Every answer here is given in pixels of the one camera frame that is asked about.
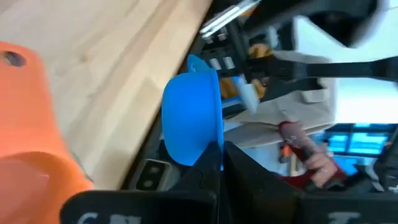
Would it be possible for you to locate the person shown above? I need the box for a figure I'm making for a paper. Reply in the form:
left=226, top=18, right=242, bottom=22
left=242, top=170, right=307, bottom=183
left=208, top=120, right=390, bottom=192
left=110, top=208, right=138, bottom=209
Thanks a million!
left=278, top=120, right=348, bottom=190

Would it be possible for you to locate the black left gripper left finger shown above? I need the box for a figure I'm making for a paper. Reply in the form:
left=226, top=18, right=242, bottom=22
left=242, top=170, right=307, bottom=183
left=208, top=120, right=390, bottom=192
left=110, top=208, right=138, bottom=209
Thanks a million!
left=178, top=141, right=223, bottom=224

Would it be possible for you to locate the light blue measuring cup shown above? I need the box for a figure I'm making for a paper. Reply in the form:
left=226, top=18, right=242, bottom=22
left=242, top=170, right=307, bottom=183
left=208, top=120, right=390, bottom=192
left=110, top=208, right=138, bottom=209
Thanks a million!
left=160, top=54, right=225, bottom=171

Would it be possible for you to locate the silver bracket bar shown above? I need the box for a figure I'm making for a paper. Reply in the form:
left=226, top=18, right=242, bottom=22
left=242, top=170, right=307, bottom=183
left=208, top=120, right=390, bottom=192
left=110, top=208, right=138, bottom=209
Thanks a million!
left=198, top=0, right=261, bottom=40

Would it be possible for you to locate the person's hand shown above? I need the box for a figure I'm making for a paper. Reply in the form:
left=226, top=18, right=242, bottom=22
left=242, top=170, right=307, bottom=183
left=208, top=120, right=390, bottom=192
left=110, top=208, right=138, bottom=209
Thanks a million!
left=306, top=154, right=339, bottom=188

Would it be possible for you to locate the blue lit monitor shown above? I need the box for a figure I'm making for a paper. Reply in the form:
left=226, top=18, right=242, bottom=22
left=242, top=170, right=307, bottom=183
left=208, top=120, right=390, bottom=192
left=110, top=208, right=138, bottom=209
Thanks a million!
left=323, top=123, right=398, bottom=156

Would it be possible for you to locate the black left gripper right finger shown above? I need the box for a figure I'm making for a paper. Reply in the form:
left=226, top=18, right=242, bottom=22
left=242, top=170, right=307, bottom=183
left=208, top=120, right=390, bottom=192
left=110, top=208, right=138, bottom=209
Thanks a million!
left=223, top=141, right=302, bottom=224

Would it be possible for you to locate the orange measuring cup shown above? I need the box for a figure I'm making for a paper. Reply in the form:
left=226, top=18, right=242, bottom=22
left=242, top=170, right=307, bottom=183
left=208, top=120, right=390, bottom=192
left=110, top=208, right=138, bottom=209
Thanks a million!
left=0, top=40, right=94, bottom=224

